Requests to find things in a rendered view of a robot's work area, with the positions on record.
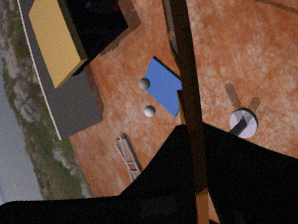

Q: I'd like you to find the grey rectangular panel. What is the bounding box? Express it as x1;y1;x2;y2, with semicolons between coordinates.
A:
17;0;101;140

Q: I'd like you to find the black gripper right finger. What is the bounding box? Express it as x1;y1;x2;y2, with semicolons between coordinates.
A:
202;121;298;224

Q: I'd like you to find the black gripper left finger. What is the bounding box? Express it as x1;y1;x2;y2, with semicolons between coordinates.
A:
0;124;197;224

